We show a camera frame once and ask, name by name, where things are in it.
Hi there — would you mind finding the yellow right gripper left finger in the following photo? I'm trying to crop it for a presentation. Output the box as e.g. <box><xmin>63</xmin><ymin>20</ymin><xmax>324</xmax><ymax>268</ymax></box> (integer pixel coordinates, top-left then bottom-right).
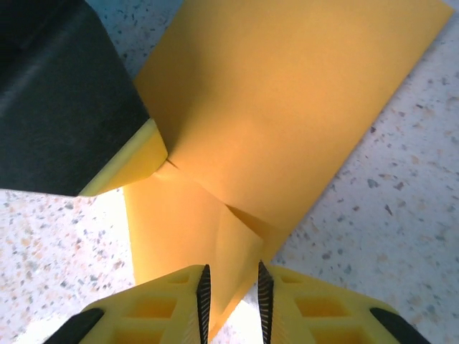
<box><xmin>42</xmin><ymin>263</ymin><xmax>212</xmax><ymax>344</ymax></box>

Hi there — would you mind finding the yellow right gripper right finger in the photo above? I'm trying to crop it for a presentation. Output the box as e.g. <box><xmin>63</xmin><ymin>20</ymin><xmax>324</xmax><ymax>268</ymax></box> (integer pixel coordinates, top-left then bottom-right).
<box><xmin>257</xmin><ymin>259</ymin><xmax>433</xmax><ymax>344</ymax></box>

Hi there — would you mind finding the orange paper sheet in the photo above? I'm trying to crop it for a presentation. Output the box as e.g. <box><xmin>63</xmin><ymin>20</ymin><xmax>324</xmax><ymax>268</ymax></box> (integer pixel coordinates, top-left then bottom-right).
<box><xmin>125</xmin><ymin>0</ymin><xmax>455</xmax><ymax>340</ymax></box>

